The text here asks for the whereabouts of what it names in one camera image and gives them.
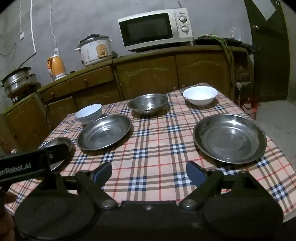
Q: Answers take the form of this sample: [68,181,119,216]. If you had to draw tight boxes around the wooden kitchen cabinet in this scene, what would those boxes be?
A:
[0,45,255,153]

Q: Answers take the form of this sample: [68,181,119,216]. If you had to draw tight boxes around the white paper sheet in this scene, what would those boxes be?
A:
[251,0,277,21]

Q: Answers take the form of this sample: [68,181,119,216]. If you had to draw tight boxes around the dark green door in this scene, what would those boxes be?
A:
[244,0,290,102]

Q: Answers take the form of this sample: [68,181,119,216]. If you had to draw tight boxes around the green vegetable stalks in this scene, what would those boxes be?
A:
[196,34,235,70]

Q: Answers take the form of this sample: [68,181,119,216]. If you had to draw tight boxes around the large stainless steel basin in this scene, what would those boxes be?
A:
[76,114,132,151]

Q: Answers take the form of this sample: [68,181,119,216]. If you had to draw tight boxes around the steel steamer pot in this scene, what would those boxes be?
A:
[1,67,37,93]

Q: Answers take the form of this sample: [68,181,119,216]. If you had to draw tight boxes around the steel bowl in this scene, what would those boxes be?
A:
[127,93,169,116]

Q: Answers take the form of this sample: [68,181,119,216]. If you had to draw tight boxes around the red and white bag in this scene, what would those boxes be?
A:
[240,97,258,120]

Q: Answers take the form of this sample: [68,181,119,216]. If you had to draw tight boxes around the white wall cable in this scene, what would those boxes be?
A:
[49,0,58,49]
[13,0,37,69]

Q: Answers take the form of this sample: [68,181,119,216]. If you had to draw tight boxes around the large steel plate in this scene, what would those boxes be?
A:
[192,113,267,164]

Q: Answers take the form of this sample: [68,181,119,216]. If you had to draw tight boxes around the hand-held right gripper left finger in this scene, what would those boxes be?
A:
[40,161,119,210]

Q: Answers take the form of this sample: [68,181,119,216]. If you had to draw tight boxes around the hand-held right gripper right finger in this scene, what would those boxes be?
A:
[179,161,264,210]

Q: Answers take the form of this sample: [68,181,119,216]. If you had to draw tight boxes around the dark counter tray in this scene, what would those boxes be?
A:
[194,36,243,47]

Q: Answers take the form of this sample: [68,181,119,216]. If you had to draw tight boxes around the white microwave oven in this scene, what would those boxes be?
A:
[118,9,193,52]

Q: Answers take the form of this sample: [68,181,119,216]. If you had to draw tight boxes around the white rice cooker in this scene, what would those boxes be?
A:
[75,35,113,67]

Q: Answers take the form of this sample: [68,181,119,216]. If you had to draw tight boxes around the white hanging power strip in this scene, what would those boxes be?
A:
[235,80,251,89]

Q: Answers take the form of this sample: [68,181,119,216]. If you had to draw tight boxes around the dark cooktop burner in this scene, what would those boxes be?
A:
[5,82,41,103]

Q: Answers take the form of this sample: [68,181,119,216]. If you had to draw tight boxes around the person's left hand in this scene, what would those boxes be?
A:
[0,189,17,234]

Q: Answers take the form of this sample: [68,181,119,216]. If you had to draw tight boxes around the large white bowl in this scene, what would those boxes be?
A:
[183,86,218,106]

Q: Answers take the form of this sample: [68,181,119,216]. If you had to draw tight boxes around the small steel plate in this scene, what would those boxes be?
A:
[37,137,73,173]

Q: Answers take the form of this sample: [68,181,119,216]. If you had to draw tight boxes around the plaid tablecloth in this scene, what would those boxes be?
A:
[7,82,296,223]

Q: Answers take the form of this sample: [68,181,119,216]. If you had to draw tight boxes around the orange electric kettle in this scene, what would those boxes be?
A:
[47,54,68,81]

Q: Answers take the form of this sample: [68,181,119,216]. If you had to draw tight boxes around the small white bowl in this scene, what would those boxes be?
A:
[75,103,102,125]

